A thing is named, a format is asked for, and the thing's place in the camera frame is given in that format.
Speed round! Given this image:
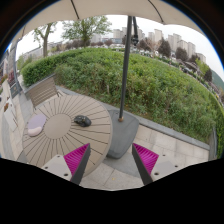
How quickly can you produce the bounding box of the green hedge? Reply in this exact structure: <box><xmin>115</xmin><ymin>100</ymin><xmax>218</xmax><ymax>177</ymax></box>
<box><xmin>22</xmin><ymin>48</ymin><xmax>224</xmax><ymax>154</ymax></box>

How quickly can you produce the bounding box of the beige patio chair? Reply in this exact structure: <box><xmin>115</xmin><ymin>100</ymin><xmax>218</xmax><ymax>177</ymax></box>
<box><xmin>27</xmin><ymin>76</ymin><xmax>61</xmax><ymax>109</ymax></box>

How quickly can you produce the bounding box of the grey umbrella base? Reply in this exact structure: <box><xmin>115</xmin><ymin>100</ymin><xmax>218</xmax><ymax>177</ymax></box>
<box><xmin>107</xmin><ymin>110</ymin><xmax>139</xmax><ymax>159</ymax></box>

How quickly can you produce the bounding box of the lavender mouse pad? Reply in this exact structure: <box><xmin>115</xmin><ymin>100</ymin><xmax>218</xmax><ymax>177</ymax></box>
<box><xmin>28</xmin><ymin>114</ymin><xmax>46</xmax><ymax>137</ymax></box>

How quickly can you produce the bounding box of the beige umbrella canopy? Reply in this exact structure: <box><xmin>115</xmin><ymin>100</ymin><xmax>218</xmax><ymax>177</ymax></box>
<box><xmin>13</xmin><ymin>0</ymin><xmax>203</xmax><ymax>41</ymax></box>

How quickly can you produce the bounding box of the dark umbrella pole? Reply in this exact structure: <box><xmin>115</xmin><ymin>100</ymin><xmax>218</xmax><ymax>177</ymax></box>
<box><xmin>118</xmin><ymin>16</ymin><xmax>132</xmax><ymax>122</ymax></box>

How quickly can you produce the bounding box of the black computer mouse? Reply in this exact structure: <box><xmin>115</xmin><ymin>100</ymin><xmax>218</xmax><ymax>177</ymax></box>
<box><xmin>74</xmin><ymin>115</ymin><xmax>91</xmax><ymax>127</ymax></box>

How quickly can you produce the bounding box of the round slatted patio table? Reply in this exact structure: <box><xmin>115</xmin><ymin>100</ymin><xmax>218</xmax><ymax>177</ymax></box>
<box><xmin>22</xmin><ymin>95</ymin><xmax>113</xmax><ymax>176</ymax></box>

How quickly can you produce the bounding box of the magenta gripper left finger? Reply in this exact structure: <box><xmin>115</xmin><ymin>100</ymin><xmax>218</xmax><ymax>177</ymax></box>
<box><xmin>41</xmin><ymin>143</ymin><xmax>92</xmax><ymax>186</ymax></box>

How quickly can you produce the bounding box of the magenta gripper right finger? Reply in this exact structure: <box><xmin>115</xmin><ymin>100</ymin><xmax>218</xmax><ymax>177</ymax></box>
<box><xmin>131</xmin><ymin>142</ymin><xmax>181</xmax><ymax>186</ymax></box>

